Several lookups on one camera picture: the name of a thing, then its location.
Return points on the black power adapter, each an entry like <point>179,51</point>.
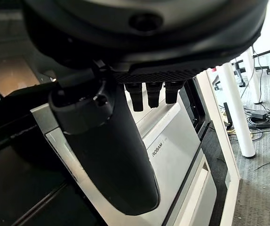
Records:
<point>259,115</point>

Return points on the black upright stand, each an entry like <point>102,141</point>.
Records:
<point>228,116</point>

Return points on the black office chair base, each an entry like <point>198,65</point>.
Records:
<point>264,69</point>
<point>239,73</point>

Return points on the white table leg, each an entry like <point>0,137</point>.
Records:
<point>253,75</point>
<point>237,110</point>

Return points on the white cabinet frame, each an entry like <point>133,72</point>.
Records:
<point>222,131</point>

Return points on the silver ROBAM dishwasher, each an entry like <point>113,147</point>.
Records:
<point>172,150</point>

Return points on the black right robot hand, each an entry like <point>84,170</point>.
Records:
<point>106,146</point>

